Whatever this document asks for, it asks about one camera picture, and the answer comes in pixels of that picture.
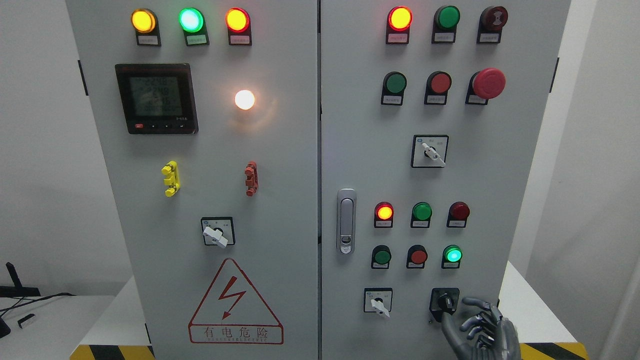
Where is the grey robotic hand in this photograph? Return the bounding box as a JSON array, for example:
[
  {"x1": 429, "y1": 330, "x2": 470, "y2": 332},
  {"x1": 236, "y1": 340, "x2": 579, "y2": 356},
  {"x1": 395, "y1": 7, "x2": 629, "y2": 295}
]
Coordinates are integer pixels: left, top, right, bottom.
[{"x1": 441, "y1": 297, "x2": 522, "y2": 360}]

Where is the black rotary knob switch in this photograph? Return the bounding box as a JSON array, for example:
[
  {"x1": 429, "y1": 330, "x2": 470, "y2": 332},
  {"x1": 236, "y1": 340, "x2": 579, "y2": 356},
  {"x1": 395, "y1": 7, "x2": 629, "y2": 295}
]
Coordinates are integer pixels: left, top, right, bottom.
[{"x1": 429, "y1": 287, "x2": 460, "y2": 322}]

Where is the green push button lower right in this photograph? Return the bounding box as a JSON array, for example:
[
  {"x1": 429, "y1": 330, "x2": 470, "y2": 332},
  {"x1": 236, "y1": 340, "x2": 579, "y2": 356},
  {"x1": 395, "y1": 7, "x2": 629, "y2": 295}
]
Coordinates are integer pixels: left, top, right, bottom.
[{"x1": 441, "y1": 244, "x2": 463, "y2": 270}]

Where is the green push button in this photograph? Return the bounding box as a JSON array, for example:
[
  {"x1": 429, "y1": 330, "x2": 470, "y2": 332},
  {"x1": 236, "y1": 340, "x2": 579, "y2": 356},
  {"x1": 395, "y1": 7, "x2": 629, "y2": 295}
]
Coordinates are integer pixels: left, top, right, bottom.
[
  {"x1": 441, "y1": 244, "x2": 463, "y2": 270},
  {"x1": 381, "y1": 71, "x2": 407, "y2": 106},
  {"x1": 370, "y1": 244, "x2": 393, "y2": 269}
]

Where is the red push button lower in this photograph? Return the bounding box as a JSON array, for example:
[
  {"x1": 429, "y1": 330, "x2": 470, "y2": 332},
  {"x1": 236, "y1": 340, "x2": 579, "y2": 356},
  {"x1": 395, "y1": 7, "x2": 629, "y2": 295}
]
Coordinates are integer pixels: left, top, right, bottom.
[{"x1": 406, "y1": 244, "x2": 428, "y2": 269}]

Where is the red push button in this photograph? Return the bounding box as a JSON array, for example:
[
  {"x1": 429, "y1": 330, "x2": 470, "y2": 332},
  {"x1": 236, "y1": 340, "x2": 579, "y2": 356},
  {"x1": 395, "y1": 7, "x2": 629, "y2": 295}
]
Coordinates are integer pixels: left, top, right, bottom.
[
  {"x1": 423, "y1": 71, "x2": 452, "y2": 106},
  {"x1": 406, "y1": 244, "x2": 428, "y2": 269}
]

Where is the red indicator lamp middle right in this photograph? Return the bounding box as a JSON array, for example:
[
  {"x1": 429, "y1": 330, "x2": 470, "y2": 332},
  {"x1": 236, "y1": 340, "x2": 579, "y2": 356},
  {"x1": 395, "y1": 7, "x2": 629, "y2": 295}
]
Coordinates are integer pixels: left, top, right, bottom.
[{"x1": 446, "y1": 201, "x2": 470, "y2": 228}]

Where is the red indicator lamp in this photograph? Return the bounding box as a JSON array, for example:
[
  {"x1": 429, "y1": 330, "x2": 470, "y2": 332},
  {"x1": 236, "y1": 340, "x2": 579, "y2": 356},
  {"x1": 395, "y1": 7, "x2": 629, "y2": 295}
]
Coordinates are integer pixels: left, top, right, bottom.
[
  {"x1": 374, "y1": 202, "x2": 394, "y2": 228},
  {"x1": 446, "y1": 201, "x2": 470, "y2": 228}
]

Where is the green push button lower left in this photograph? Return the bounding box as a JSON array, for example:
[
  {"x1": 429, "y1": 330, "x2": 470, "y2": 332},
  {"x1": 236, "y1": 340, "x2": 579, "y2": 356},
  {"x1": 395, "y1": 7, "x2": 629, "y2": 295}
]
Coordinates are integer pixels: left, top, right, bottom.
[{"x1": 370, "y1": 244, "x2": 393, "y2": 269}]

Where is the green indicator lamp middle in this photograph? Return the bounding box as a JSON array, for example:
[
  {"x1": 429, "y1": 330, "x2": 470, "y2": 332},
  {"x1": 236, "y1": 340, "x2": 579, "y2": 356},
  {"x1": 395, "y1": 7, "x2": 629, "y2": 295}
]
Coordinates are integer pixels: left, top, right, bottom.
[{"x1": 410, "y1": 202, "x2": 433, "y2": 229}]

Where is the red indicator lamp middle left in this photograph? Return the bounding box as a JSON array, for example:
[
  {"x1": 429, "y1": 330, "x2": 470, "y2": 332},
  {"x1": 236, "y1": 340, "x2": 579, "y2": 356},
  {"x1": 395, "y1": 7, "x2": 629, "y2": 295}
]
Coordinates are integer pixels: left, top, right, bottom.
[{"x1": 374, "y1": 202, "x2": 394, "y2": 228}]

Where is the red emergency stop mushroom button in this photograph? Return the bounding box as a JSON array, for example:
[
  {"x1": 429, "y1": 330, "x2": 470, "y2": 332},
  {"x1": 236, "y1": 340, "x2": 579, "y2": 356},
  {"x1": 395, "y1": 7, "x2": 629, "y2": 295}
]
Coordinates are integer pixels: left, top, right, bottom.
[{"x1": 465, "y1": 67, "x2": 506, "y2": 106}]

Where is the grey electrical control cabinet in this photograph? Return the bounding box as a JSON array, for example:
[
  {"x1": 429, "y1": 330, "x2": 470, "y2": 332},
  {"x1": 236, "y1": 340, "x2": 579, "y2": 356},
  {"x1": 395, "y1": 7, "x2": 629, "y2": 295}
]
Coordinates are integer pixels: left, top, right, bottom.
[{"x1": 66, "y1": 0, "x2": 570, "y2": 360}]

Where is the red push button upper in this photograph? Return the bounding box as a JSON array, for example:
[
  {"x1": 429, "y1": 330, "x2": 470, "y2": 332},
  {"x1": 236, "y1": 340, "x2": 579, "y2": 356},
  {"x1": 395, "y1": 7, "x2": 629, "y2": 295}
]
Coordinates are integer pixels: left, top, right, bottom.
[{"x1": 423, "y1": 71, "x2": 452, "y2": 106}]

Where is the red electric hazard warning sticker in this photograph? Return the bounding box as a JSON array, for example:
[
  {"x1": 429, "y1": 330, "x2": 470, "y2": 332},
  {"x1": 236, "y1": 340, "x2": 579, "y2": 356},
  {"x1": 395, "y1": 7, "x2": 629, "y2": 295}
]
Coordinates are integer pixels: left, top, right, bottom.
[{"x1": 188, "y1": 257, "x2": 285, "y2": 346}]

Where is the green push button upper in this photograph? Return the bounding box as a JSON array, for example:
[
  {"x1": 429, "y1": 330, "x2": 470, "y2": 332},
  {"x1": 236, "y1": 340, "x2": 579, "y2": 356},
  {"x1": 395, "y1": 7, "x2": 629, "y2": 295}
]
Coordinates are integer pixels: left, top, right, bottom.
[{"x1": 381, "y1": 71, "x2": 407, "y2": 106}]

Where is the red terminal connector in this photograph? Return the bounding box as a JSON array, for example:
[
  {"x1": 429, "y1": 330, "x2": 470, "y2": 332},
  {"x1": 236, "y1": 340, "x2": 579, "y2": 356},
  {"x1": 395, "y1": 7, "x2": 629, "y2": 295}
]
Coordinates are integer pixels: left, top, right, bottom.
[{"x1": 244, "y1": 161, "x2": 259, "y2": 198}]

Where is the dark red buzzer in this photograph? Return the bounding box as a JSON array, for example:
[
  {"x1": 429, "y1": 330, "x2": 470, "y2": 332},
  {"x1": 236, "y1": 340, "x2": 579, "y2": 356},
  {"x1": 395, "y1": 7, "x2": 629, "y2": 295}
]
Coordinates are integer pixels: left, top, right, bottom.
[{"x1": 477, "y1": 6, "x2": 509, "y2": 44}]

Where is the green indicator lamp top right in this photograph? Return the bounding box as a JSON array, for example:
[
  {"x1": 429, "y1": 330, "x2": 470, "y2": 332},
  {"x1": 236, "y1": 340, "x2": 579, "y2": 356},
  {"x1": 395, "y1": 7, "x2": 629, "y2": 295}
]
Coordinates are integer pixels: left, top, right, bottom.
[{"x1": 431, "y1": 5, "x2": 461, "y2": 44}]

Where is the red indicator lamp right door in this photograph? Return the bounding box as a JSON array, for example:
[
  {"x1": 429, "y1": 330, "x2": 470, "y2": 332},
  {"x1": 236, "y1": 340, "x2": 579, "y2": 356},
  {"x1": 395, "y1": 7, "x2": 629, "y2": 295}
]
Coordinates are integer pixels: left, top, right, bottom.
[{"x1": 385, "y1": 6, "x2": 413, "y2": 44}]

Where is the red indicator lamp door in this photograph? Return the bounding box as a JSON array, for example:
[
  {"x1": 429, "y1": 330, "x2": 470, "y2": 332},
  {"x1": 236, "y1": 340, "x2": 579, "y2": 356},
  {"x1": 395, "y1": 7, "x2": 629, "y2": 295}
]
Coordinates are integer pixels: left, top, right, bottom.
[
  {"x1": 385, "y1": 6, "x2": 413, "y2": 44},
  {"x1": 225, "y1": 7, "x2": 252, "y2": 46}
]

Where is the white glowing indicator lamp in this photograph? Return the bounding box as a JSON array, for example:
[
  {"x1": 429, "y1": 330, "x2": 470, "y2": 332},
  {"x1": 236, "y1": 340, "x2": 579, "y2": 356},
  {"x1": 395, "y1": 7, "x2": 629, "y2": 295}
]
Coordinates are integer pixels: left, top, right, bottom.
[{"x1": 234, "y1": 89, "x2": 256, "y2": 111}]

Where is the yellow terminal connector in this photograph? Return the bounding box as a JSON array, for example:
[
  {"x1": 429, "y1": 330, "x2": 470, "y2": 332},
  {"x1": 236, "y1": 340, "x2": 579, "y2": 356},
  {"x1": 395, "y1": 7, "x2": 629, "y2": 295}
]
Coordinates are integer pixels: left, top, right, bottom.
[{"x1": 161, "y1": 161, "x2": 181, "y2": 198}]

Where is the white stand with hazard stripes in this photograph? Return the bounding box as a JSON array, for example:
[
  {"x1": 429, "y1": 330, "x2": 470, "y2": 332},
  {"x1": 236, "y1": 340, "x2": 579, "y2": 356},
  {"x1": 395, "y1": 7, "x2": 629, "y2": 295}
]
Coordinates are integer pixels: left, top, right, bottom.
[{"x1": 70, "y1": 263, "x2": 589, "y2": 360}]

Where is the red indicator lamp left door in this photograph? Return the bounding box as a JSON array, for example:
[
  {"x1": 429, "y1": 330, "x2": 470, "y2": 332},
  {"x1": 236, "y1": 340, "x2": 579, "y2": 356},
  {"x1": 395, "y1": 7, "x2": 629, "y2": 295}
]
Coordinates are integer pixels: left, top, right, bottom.
[{"x1": 225, "y1": 7, "x2": 252, "y2": 46}]

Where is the black digital power meter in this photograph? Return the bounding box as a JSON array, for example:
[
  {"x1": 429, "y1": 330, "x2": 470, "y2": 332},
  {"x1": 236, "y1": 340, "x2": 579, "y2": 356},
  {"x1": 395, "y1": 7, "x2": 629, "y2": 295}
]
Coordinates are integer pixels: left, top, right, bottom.
[{"x1": 114, "y1": 63, "x2": 199, "y2": 135}]

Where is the green lit indicator lamp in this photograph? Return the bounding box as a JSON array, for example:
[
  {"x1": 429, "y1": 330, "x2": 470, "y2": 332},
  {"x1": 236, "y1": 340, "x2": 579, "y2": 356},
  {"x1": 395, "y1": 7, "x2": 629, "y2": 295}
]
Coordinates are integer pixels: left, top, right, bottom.
[{"x1": 178, "y1": 7, "x2": 210, "y2": 47}]

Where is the yellow indicator lamp top left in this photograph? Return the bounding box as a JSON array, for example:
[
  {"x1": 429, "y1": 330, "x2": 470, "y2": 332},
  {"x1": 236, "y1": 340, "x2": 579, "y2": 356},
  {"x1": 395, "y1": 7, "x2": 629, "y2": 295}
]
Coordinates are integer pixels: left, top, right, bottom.
[{"x1": 130, "y1": 7, "x2": 162, "y2": 47}]

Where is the small black white adapter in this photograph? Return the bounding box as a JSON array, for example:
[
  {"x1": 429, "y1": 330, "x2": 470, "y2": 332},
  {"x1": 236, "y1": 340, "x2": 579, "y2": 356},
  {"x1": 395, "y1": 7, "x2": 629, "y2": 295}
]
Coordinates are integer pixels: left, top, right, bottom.
[{"x1": 16, "y1": 313, "x2": 35, "y2": 330}]

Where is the black device with antenna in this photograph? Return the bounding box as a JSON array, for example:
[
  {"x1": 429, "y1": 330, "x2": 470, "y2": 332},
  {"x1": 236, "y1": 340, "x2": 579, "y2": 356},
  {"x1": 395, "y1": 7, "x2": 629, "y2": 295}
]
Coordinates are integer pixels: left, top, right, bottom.
[{"x1": 0, "y1": 262, "x2": 41, "y2": 297}]

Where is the white selector switch lower right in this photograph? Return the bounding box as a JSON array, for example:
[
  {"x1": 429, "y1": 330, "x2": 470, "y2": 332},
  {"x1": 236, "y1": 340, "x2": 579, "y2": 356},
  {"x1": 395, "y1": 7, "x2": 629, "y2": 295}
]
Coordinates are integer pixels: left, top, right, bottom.
[{"x1": 363, "y1": 287, "x2": 393, "y2": 319}]

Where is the white selector switch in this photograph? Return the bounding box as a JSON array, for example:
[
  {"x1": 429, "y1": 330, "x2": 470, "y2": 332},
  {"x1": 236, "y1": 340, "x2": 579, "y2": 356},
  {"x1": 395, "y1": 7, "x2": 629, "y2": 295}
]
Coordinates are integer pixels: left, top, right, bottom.
[
  {"x1": 363, "y1": 287, "x2": 393, "y2": 319},
  {"x1": 410, "y1": 134, "x2": 450, "y2": 169}
]

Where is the white selector switch upper right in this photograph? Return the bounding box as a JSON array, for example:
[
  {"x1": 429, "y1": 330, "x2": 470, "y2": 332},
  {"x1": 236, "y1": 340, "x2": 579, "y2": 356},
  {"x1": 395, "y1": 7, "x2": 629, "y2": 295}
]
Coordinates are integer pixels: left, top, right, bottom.
[{"x1": 410, "y1": 134, "x2": 450, "y2": 169}]

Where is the silver door latch handle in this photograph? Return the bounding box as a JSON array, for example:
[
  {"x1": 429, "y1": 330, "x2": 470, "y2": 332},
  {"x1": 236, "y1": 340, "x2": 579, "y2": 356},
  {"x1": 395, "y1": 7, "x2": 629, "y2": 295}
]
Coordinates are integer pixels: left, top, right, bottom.
[{"x1": 336, "y1": 187, "x2": 357, "y2": 255}]

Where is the white selector switch left door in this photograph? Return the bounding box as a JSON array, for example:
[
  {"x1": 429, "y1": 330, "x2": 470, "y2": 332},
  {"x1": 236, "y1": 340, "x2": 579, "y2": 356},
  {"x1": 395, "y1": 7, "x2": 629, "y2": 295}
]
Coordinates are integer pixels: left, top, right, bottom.
[{"x1": 200, "y1": 216, "x2": 236, "y2": 249}]

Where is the black cable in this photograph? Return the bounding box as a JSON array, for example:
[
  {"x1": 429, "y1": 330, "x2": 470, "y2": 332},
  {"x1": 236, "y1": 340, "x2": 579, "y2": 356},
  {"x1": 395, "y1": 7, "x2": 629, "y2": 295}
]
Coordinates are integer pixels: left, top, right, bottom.
[{"x1": 0, "y1": 292, "x2": 76, "y2": 317}]

